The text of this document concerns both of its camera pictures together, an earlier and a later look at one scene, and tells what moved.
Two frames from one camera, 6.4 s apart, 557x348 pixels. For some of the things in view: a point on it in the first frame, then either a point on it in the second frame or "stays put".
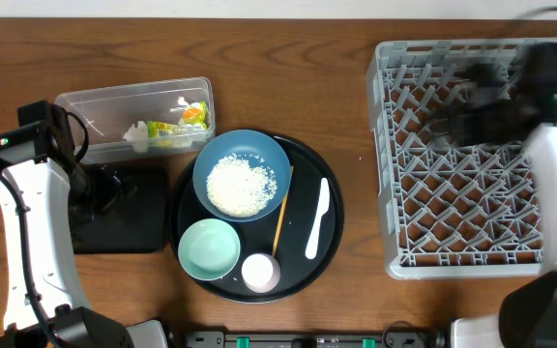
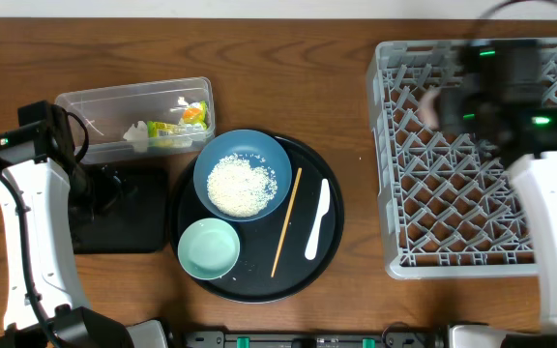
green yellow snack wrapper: x=194 y=119 stays put
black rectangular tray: x=135 y=223 stays put
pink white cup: x=260 y=273 → x=426 y=110
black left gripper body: x=115 y=188 stays put
